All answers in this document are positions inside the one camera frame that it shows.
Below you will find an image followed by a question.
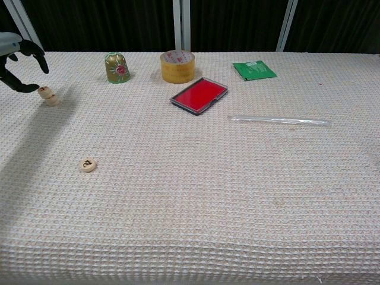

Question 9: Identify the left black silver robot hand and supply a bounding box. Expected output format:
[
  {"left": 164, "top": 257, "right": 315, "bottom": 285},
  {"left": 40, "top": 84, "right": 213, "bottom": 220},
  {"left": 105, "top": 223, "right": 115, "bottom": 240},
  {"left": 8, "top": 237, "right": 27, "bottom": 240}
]
[{"left": 0, "top": 31, "right": 50, "bottom": 93}]

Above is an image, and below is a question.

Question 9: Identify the gold green bell-shaped ornament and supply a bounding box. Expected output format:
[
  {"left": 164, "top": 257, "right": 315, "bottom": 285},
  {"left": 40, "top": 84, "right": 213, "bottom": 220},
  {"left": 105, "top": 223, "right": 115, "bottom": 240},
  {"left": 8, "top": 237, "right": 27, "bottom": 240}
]
[{"left": 104, "top": 52, "right": 131, "bottom": 84}]

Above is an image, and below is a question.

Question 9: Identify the yellow packing tape roll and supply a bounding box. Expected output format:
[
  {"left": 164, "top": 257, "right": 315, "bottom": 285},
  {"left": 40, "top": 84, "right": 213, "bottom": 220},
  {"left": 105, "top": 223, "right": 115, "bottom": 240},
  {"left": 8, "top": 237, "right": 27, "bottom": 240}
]
[{"left": 160, "top": 49, "right": 196, "bottom": 84}]

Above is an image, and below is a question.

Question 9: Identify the red ink pad case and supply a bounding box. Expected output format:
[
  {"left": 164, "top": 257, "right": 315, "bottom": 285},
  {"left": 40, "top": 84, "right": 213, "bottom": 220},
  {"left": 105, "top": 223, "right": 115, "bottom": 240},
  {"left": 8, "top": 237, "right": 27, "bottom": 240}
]
[{"left": 169, "top": 76, "right": 229, "bottom": 116}]

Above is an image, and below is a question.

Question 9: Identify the beige waffle tablecloth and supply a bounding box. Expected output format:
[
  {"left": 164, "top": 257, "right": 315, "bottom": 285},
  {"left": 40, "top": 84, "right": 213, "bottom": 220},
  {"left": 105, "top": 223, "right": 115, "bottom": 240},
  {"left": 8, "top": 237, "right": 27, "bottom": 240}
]
[{"left": 0, "top": 50, "right": 380, "bottom": 285}]

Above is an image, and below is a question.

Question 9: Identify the green foil packet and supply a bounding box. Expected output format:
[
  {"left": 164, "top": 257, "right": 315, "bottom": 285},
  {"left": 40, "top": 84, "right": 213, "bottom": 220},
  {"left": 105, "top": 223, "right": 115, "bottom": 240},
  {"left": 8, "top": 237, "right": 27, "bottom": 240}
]
[{"left": 232, "top": 60, "right": 278, "bottom": 81}]

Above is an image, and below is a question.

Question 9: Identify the clear wrapped straw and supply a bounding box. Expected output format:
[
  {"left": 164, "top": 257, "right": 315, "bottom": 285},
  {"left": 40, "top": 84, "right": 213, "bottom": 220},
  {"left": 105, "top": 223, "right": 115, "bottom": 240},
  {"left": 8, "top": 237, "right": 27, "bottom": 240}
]
[{"left": 227, "top": 115, "right": 333, "bottom": 128}]

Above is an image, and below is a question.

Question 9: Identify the white frame post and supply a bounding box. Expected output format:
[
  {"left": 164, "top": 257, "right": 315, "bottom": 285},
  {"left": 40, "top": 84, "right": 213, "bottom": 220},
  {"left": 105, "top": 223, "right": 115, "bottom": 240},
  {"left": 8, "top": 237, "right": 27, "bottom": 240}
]
[
  {"left": 2, "top": 0, "right": 45, "bottom": 53},
  {"left": 275, "top": 0, "right": 299, "bottom": 53},
  {"left": 173, "top": 0, "right": 191, "bottom": 52}
]

